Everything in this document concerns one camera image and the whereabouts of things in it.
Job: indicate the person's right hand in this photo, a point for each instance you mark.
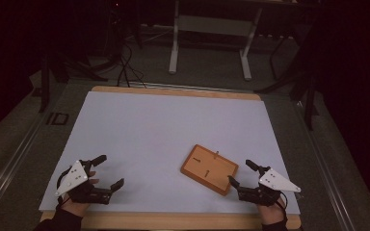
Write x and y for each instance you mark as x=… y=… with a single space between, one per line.
x=271 y=213

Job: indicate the black metal stand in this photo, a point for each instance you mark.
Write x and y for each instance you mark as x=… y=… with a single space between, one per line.
x=308 y=96
x=45 y=83

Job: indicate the white table mat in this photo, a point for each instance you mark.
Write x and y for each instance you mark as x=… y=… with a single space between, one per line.
x=160 y=144

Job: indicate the metal floor rail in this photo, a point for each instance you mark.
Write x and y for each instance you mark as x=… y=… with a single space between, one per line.
x=179 y=86
x=327 y=173
x=9 y=166

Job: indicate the white metal desk frame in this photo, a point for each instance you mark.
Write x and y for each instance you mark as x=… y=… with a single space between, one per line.
x=210 y=25

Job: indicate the person's left hand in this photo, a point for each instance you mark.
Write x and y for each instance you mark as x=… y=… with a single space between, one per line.
x=75 y=208

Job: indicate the black floor socket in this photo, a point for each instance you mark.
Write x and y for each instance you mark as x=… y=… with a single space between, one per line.
x=58 y=118

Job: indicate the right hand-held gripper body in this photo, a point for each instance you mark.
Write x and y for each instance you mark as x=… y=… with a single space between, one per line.
x=274 y=183

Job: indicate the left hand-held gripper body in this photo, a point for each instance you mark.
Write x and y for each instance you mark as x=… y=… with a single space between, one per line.
x=77 y=179

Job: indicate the small wooden board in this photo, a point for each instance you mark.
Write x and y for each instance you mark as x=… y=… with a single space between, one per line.
x=210 y=170

